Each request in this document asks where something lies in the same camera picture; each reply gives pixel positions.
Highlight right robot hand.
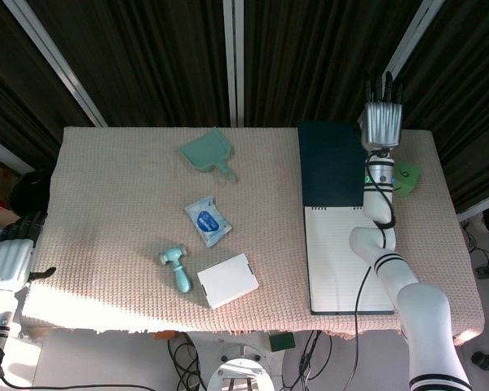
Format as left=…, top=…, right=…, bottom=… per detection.
left=357, top=71, right=404, bottom=151

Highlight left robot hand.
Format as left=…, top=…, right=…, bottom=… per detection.
left=0, top=210, right=57, bottom=292

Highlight dark blue notebook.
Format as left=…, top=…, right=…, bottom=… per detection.
left=297, top=120, right=396, bottom=316

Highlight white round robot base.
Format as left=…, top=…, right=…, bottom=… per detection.
left=206, top=357, right=275, bottom=391

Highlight black round object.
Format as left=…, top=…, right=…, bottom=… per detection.
left=9, top=169, right=52, bottom=223

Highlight green foam die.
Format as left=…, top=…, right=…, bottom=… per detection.
left=390, top=160, right=422, bottom=197

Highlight beige knitted tablecloth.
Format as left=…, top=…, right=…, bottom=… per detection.
left=20, top=126, right=486, bottom=347

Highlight teal toy hammer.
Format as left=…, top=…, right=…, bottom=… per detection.
left=159, top=245, right=194, bottom=294

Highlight teal plastic dustpan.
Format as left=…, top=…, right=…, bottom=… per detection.
left=178, top=126, right=238, bottom=183

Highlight blue wet wipes packet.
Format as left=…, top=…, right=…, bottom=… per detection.
left=183, top=195, right=233, bottom=248

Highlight white cardboard box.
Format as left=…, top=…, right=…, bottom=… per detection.
left=196, top=253, right=259, bottom=310

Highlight green rectangular block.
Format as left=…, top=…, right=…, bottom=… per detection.
left=269, top=332, right=297, bottom=352

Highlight black stand foot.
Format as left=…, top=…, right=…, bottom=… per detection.
left=471, top=349, right=489, bottom=371

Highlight black floor cables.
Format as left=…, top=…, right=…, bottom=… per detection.
left=166, top=332, right=213, bottom=391

